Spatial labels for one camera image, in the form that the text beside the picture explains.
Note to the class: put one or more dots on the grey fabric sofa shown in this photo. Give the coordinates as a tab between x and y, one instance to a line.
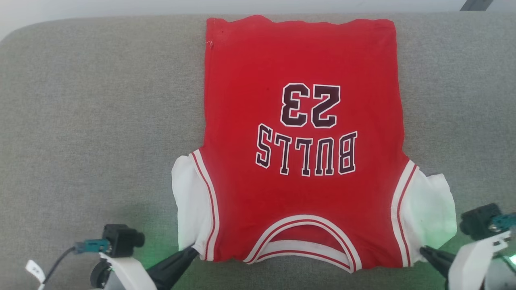
80	121

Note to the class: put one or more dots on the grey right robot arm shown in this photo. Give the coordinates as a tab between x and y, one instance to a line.
502	276

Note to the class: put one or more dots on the teal camera connector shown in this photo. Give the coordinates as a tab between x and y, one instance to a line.
506	222
92	245

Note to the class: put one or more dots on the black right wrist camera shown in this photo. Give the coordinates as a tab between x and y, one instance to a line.
479	221

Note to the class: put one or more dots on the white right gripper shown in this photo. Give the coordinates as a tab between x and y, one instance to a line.
469	262

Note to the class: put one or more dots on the teal left camera connector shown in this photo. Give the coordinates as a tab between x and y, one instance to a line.
92	245

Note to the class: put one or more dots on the teal right camera connector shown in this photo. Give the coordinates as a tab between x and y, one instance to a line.
506	222

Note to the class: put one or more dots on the dark metal stand leg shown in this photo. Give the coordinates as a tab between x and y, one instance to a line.
477	5

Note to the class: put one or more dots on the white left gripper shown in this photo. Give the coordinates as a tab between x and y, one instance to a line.
131	274

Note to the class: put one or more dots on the red Bulls 23 jersey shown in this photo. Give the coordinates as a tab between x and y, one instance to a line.
302	60

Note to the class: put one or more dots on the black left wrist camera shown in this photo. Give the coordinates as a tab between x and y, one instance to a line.
121	240

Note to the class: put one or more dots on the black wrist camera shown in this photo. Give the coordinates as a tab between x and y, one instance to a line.
121	240
479	221

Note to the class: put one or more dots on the black round left wrist housing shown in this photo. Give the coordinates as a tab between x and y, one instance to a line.
99	276

